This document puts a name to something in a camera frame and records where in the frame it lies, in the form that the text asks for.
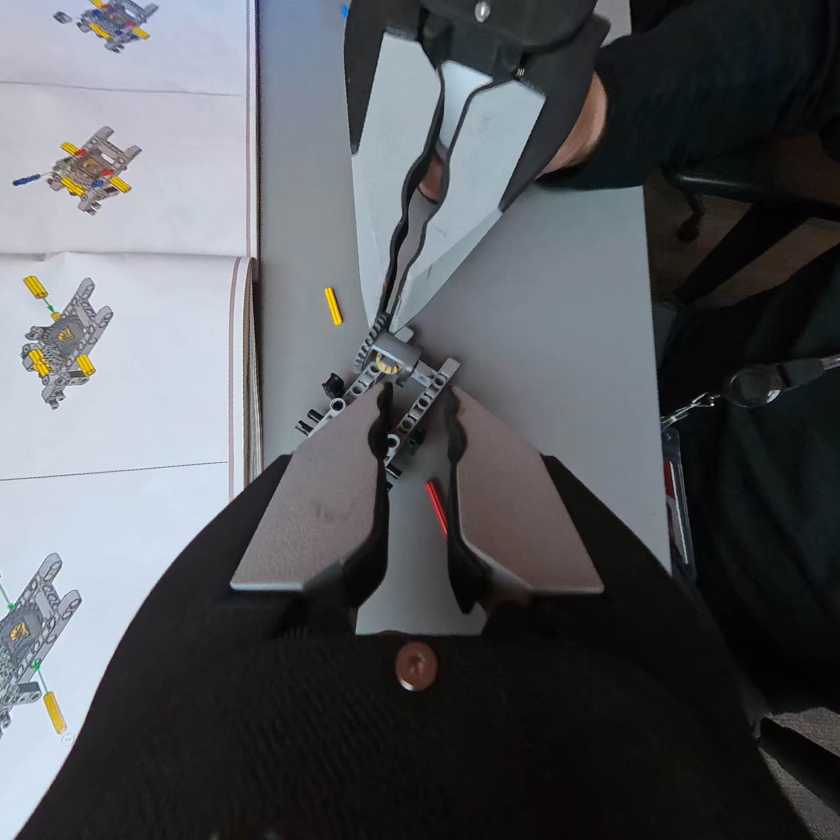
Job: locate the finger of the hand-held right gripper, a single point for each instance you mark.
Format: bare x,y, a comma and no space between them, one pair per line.
394,118
492,151

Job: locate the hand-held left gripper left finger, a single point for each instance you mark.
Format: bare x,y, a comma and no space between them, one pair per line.
315,512

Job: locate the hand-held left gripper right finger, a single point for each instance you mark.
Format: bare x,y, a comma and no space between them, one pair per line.
518,518

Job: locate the red lego axle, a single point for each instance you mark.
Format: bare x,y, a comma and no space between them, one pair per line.
438,512

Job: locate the grey lego frame assembly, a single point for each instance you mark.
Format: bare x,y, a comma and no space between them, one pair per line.
433,387

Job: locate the grey lego differential piece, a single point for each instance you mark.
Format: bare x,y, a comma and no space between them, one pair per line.
403,348

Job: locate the person's right forearm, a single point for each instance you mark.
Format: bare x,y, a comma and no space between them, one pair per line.
709,85

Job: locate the lego instruction booklet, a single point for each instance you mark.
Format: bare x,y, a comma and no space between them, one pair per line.
164,407

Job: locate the short yellow lego axle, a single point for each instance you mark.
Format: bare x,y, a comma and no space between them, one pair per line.
333,306

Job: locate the person's right hand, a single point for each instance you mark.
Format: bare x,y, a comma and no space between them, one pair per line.
584,131

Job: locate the ID badge card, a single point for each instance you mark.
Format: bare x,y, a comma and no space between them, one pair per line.
679,505

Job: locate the black office chair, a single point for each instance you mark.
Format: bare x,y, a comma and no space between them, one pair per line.
741,210

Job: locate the black badge reel with clip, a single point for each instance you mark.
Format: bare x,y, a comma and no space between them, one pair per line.
754,384

